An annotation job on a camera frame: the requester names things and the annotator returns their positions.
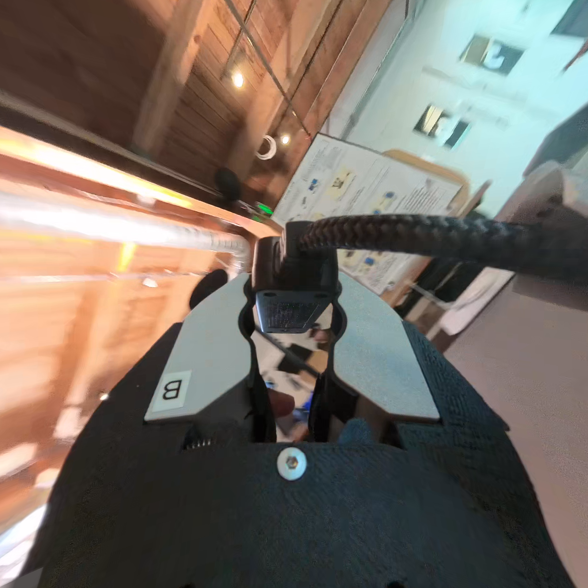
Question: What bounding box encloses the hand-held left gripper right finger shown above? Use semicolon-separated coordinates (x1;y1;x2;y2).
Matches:
308;273;442;443

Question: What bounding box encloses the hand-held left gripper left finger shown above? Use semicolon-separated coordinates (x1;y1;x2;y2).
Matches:
144;274;277;443

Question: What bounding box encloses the black braided cord plug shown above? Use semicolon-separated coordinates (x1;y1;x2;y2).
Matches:
252;213;588;334

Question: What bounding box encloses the person's left hand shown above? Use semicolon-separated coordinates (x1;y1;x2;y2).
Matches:
269;390;296;420

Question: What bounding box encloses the wooden instruction sign board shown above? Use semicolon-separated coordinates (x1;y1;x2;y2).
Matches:
271;133;471;297

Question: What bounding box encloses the silver flexible duct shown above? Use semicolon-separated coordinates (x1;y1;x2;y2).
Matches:
0;190;253;278

